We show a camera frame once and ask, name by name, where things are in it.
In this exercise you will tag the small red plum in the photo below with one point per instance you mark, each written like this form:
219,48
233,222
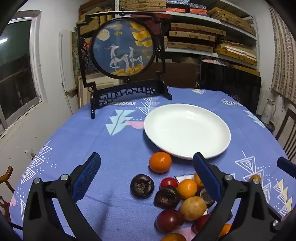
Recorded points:
201,223

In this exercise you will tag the white round plate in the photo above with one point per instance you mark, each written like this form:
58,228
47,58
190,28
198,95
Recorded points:
185,129

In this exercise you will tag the window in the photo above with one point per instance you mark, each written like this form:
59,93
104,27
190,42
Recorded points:
16,64

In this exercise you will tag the dark purple mangosteen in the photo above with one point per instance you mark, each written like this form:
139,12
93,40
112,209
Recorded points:
204,195
142,186
167,197

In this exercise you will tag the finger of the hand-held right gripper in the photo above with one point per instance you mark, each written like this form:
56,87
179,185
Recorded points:
285,165

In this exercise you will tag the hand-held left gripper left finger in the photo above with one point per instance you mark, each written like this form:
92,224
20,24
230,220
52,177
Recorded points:
86,178

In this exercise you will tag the blue red patterned box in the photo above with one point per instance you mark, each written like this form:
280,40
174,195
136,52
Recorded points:
177,5
197,8

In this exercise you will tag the white metal shelf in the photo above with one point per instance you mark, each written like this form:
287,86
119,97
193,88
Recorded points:
192,52

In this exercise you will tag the beige brick pattern curtain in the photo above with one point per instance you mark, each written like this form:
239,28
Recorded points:
284,51

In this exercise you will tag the black flat panel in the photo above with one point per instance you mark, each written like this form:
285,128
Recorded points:
231,81

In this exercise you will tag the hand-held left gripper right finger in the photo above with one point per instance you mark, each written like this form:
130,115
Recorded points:
207,176

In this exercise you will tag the shelf of stacked boxes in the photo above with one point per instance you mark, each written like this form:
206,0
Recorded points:
192,34

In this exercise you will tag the curved wooden chair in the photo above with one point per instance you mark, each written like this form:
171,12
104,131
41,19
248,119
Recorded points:
5,180

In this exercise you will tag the white door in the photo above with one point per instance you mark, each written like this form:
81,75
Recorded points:
67,69

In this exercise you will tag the small red tomato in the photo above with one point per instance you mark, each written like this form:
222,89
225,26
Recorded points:
168,182

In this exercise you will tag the yellow round fruit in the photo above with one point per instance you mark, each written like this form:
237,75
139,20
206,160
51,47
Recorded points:
193,207

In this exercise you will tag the dark red plum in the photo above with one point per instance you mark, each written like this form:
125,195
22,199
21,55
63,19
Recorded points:
170,220

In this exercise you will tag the round deer screen black stand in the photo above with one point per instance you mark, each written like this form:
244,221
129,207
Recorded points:
122,46

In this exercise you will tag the white jug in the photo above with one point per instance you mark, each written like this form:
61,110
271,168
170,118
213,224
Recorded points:
268,111

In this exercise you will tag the dark wooden slatted chair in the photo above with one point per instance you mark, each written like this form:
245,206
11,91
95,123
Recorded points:
286,134

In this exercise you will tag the orange tangerine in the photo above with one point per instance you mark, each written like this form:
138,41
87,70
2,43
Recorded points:
225,229
160,162
197,180
256,177
172,237
187,188

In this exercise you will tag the brown board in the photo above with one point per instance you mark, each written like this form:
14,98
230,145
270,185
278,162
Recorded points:
180,74

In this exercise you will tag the wall outlet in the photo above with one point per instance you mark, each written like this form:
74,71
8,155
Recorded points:
30,153

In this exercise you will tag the blue patterned tablecloth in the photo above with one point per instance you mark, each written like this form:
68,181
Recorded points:
115,150

